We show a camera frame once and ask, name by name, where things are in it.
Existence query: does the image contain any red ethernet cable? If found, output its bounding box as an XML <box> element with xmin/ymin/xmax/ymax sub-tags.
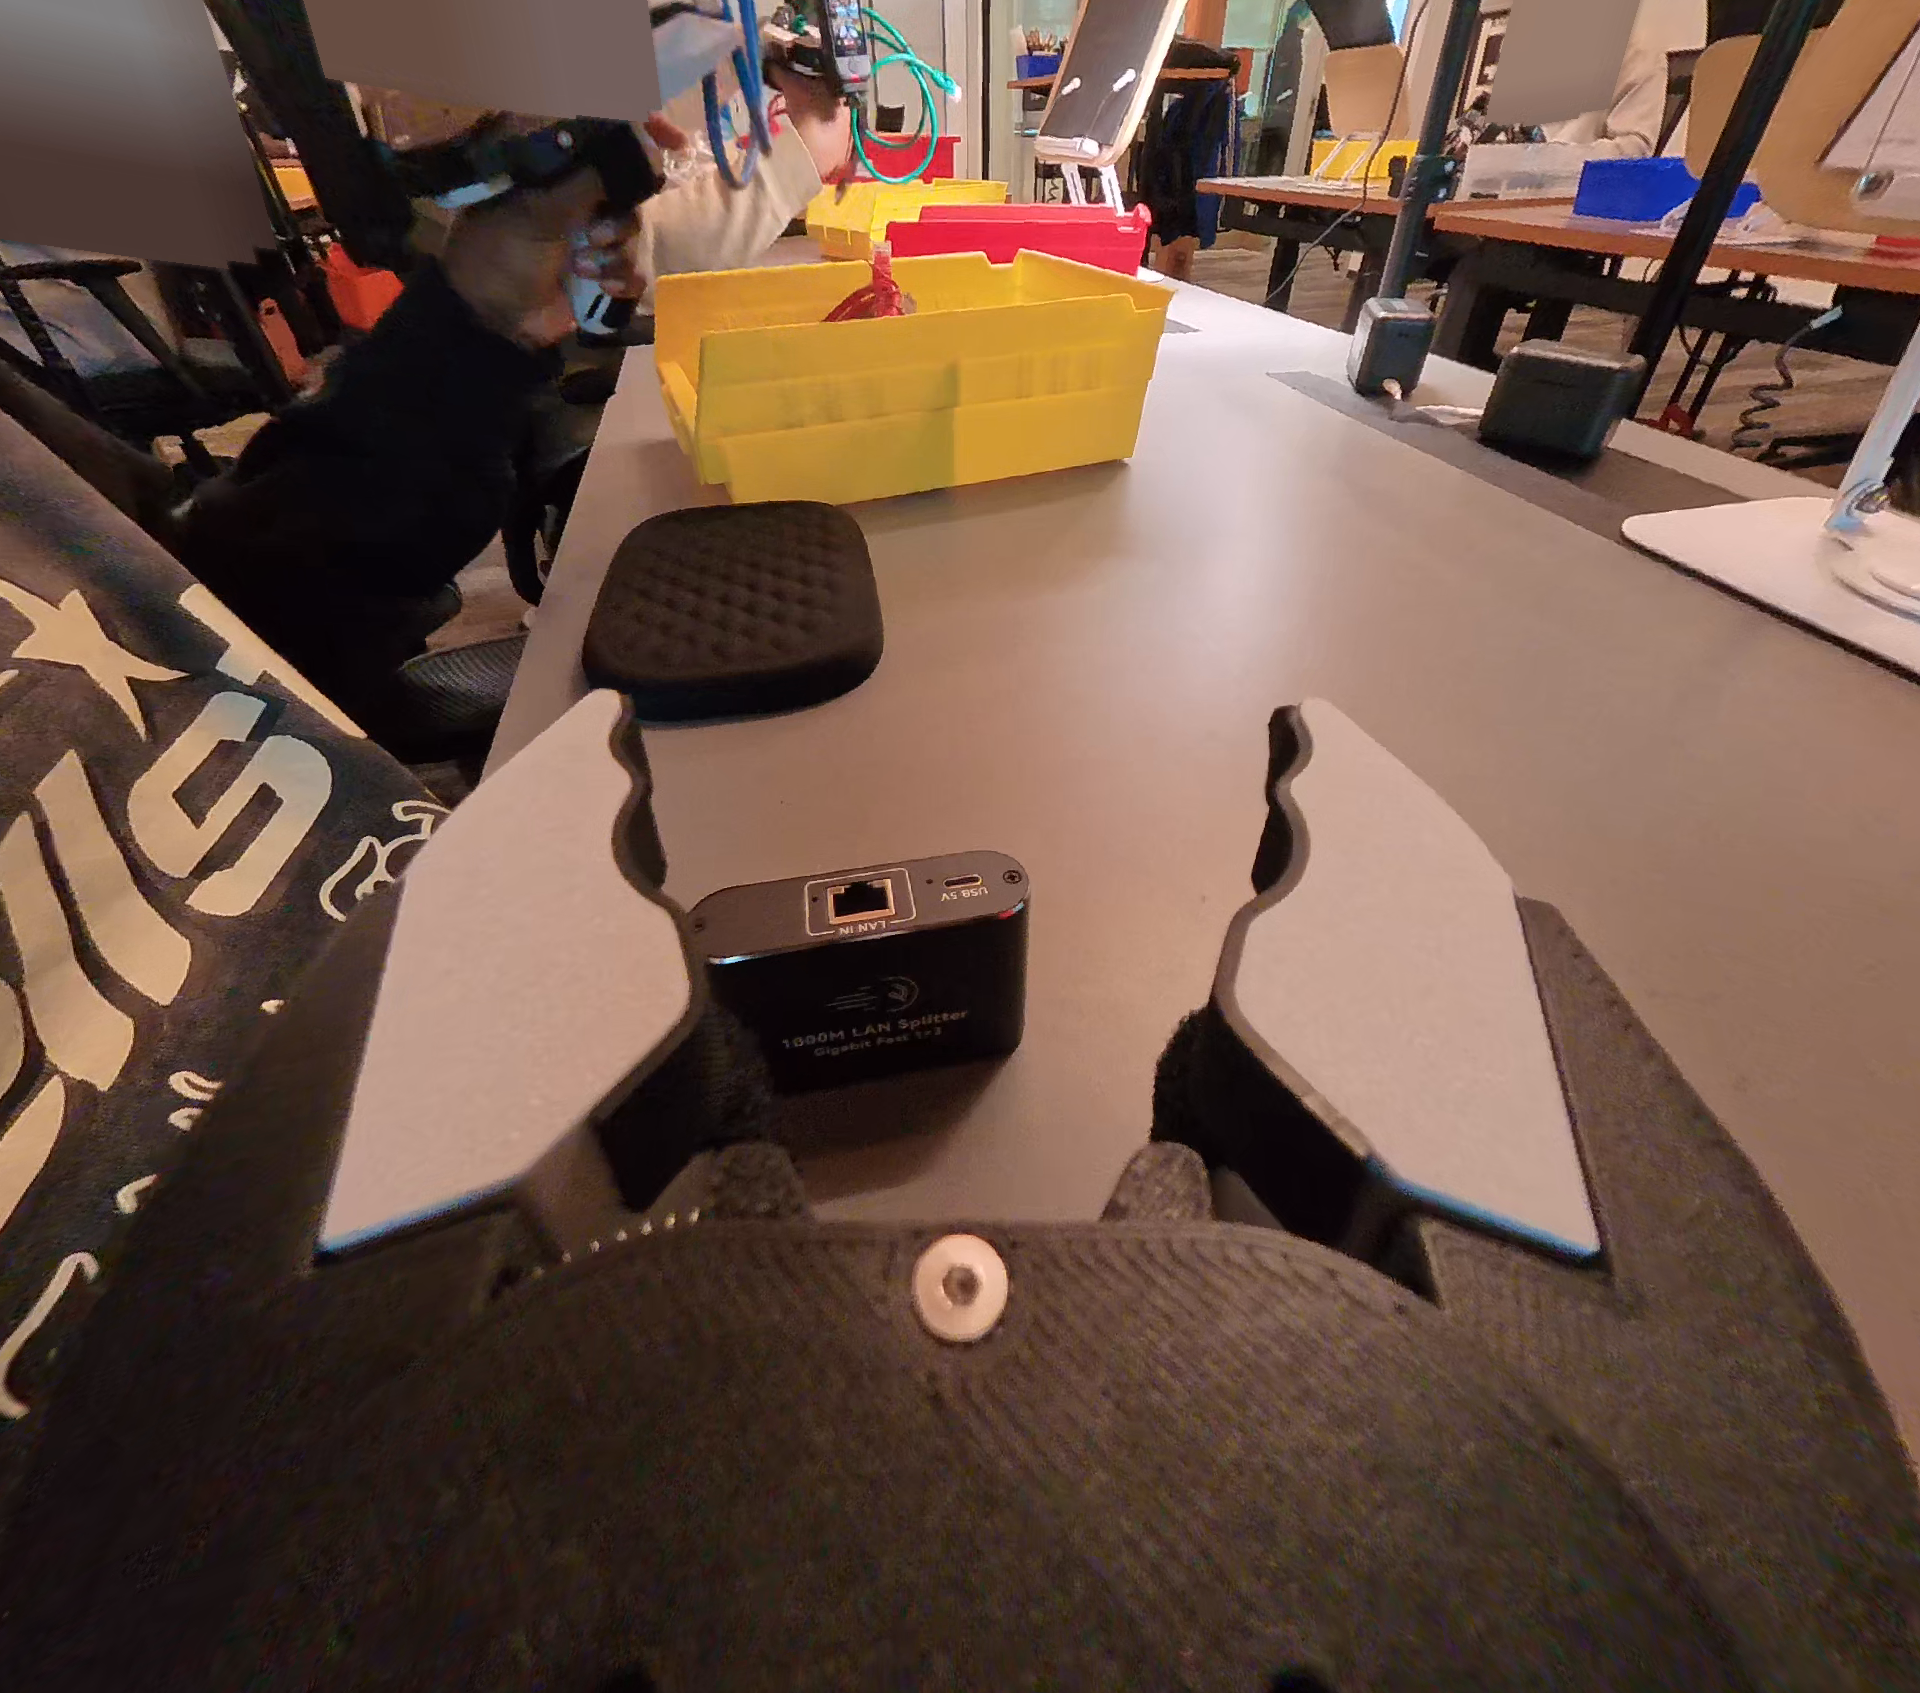
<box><xmin>824</xmin><ymin>242</ymin><xmax>917</xmax><ymax>325</ymax></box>

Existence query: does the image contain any black ethernet adapter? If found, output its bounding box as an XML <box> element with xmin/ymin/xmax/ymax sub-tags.
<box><xmin>687</xmin><ymin>849</ymin><xmax>1034</xmax><ymax>1095</ymax></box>

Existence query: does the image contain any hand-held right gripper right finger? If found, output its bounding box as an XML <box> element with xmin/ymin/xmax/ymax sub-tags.
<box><xmin>1213</xmin><ymin>694</ymin><xmax>1604</xmax><ymax>1258</ymax></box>

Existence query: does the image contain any grey box device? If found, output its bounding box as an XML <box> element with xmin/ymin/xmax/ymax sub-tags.
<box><xmin>1477</xmin><ymin>339</ymin><xmax>1648</xmax><ymax>469</ymax></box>

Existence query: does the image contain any black light stand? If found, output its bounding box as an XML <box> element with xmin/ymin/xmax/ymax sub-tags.
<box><xmin>1371</xmin><ymin>0</ymin><xmax>1546</xmax><ymax>301</ymax></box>

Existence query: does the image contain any blue plastic bin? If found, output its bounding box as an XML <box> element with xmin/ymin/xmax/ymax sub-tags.
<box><xmin>1574</xmin><ymin>154</ymin><xmax>1766</xmax><ymax>226</ymax></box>

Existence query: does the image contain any green wire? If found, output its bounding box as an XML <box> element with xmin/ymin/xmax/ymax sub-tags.
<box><xmin>854</xmin><ymin>11</ymin><xmax>964</xmax><ymax>184</ymax></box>

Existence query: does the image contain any black mesh office chair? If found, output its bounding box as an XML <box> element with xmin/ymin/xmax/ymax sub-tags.
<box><xmin>392</xmin><ymin>494</ymin><xmax>596</xmax><ymax>767</ymax></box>

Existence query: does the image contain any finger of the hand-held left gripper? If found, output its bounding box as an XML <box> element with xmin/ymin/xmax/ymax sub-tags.
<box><xmin>647</xmin><ymin>6</ymin><xmax>741</xmax><ymax>95</ymax></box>

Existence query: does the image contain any small yellow plastic bin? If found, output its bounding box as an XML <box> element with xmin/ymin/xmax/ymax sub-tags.
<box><xmin>806</xmin><ymin>178</ymin><xmax>1009</xmax><ymax>261</ymax></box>

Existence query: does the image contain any rounded pale sign board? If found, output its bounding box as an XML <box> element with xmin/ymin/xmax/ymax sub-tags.
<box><xmin>1034</xmin><ymin>0</ymin><xmax>1213</xmax><ymax>178</ymax></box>

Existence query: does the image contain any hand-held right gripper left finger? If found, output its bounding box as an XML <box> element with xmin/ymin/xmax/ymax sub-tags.
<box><xmin>318</xmin><ymin>687</ymin><xmax>711</xmax><ymax>1257</ymax></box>

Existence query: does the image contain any black slanted pole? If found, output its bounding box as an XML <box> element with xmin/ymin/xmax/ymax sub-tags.
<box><xmin>1626</xmin><ymin>0</ymin><xmax>1920</xmax><ymax>376</ymax></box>

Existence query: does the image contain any black mesh pad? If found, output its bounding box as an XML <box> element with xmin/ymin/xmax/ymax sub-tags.
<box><xmin>582</xmin><ymin>499</ymin><xmax>883</xmax><ymax>722</ymax></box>

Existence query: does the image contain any large yellow plastic bin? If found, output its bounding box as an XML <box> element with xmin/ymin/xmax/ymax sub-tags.
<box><xmin>656</xmin><ymin>248</ymin><xmax>1176</xmax><ymax>506</ymax></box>

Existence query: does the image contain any person's left hand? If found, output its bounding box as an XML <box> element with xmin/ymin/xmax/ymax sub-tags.
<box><xmin>449</xmin><ymin>200</ymin><xmax>606</xmax><ymax>354</ymax></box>

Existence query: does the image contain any wooden office desk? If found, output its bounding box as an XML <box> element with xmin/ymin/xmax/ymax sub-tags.
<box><xmin>1195</xmin><ymin>174</ymin><xmax>1920</xmax><ymax>376</ymax></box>

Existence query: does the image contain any instruction poster board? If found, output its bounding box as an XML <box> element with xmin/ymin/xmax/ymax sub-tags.
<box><xmin>1685</xmin><ymin>0</ymin><xmax>1920</xmax><ymax>224</ymax></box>

